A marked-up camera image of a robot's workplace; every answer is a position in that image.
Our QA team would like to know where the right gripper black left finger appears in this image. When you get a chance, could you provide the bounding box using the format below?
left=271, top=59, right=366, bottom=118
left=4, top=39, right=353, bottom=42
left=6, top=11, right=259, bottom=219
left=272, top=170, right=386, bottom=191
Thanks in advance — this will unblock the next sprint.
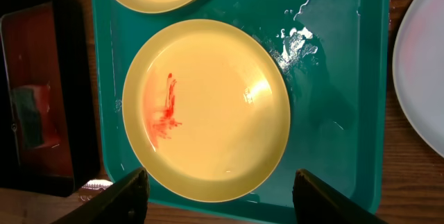
left=53, top=167, right=150, bottom=224

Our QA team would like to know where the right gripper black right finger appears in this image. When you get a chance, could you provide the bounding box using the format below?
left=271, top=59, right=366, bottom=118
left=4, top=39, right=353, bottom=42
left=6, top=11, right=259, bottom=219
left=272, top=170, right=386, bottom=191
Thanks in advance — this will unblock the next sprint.
left=292, top=169, right=385, bottom=224

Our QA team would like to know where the white plate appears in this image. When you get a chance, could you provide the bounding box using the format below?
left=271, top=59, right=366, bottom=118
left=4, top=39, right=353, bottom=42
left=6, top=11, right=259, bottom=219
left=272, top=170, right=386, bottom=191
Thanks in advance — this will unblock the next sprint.
left=392, top=0, right=443, bottom=155

